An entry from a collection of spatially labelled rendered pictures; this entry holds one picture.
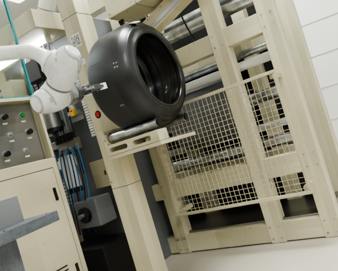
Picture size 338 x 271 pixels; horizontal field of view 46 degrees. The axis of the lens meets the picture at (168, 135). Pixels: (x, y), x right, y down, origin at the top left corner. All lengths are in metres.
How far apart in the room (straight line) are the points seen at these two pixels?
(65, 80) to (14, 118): 0.86
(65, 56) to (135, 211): 1.09
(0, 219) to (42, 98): 0.49
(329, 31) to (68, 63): 4.77
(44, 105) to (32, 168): 0.76
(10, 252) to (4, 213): 0.15
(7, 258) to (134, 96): 0.91
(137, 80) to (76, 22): 0.64
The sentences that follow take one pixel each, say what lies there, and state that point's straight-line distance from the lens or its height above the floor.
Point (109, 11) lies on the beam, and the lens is 2.61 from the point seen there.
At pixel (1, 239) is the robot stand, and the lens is 1.50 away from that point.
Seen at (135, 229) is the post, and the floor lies 0.36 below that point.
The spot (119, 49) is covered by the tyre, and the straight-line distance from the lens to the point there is 1.99.
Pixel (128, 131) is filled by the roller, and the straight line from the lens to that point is 2.10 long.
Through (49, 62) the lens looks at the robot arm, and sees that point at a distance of 1.56.
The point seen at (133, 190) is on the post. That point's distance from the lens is 2.30.
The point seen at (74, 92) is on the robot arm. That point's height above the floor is 1.10.
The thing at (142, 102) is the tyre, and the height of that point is 1.01.
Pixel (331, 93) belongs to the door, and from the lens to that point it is 5.87.
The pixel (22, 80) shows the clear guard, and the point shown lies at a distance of 2.47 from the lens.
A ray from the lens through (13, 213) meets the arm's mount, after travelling 1.71.
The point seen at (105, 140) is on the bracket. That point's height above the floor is 0.90.
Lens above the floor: 0.78
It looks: 1 degrees up
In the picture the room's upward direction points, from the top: 17 degrees counter-clockwise
